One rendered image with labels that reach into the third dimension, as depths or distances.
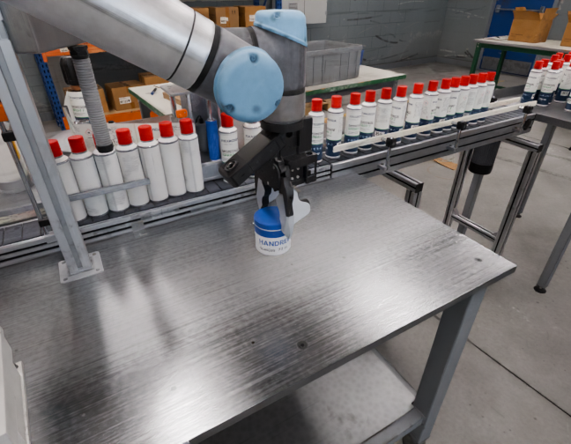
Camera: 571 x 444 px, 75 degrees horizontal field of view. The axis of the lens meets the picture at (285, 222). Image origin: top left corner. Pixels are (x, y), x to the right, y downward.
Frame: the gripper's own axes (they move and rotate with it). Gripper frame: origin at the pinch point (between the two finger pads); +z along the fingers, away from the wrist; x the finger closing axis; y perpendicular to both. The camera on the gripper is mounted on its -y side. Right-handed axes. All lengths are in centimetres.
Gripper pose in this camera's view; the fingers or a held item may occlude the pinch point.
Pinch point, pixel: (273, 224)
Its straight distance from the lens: 70.7
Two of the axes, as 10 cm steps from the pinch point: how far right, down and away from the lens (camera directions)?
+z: 0.0, 8.4, 5.4
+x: -5.6, -4.4, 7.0
